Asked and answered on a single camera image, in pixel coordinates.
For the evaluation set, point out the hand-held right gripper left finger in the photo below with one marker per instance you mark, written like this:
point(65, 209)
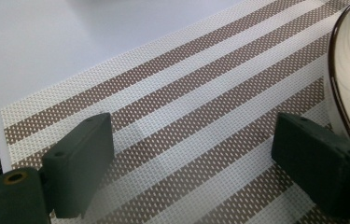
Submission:
point(79, 161)

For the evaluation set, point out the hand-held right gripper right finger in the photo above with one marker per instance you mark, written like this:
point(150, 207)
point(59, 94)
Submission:
point(319, 161)

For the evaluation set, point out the striped woven placemat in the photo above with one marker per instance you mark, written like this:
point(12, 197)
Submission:
point(194, 118)

